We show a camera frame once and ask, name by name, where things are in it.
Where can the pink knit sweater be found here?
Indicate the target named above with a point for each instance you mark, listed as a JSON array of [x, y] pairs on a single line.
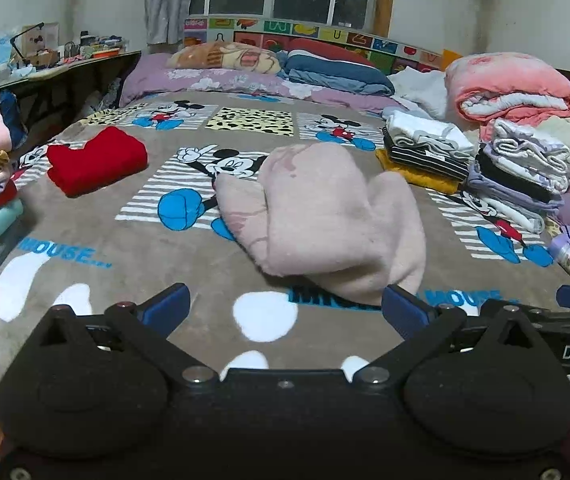
[[325, 210]]

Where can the blue denim garment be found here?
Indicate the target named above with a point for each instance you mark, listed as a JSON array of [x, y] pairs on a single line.
[[14, 112]]

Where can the black desk lamp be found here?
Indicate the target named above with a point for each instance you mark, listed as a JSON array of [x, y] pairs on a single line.
[[22, 40]]

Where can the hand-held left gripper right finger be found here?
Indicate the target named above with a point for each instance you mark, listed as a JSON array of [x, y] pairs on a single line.
[[405, 310]]

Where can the grey curtain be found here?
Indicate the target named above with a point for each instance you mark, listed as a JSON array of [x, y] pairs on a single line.
[[167, 0]]

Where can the printed cardboard box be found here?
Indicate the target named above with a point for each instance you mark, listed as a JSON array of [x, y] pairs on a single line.
[[45, 37]]

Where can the stack with lavender folded clothes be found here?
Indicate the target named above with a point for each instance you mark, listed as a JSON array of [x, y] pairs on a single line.
[[520, 180]]

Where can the dark desk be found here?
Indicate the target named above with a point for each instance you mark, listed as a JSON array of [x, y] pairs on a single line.
[[65, 85]]

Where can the white crumpled cloth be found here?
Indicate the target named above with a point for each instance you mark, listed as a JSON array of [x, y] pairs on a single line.
[[420, 89]]

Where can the orange cartoon pillow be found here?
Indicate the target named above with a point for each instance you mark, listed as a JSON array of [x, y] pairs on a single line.
[[225, 57]]

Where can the black striped folded garment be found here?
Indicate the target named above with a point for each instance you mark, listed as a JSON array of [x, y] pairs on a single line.
[[425, 162]]

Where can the blue plastic bag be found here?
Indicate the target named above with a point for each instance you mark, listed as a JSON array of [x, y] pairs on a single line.
[[1, 50]]

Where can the orange board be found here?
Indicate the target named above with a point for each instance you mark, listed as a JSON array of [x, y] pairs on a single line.
[[451, 60]]

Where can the white folded garment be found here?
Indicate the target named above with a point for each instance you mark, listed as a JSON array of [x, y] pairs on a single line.
[[430, 132]]

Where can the red folded garment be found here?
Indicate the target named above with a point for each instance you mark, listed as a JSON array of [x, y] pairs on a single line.
[[95, 160]]

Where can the cartoon printed blanket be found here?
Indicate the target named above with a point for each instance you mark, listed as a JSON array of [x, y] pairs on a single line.
[[115, 270]]

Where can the red pillow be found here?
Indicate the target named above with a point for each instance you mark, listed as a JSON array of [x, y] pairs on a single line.
[[330, 50]]

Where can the blue folded quilt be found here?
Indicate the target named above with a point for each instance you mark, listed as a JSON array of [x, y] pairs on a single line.
[[335, 77]]

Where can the colourful letter headboard mat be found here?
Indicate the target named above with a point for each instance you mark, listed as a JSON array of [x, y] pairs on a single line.
[[275, 27]]

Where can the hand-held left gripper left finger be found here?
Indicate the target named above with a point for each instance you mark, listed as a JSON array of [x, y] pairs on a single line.
[[167, 306]]

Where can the orange wooden window frame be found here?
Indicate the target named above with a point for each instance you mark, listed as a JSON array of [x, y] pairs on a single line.
[[384, 0]]

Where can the desk clutter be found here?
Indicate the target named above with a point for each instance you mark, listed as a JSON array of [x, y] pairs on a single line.
[[100, 50]]

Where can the pink folded quilt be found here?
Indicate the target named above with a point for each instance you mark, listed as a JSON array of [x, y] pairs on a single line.
[[510, 85]]

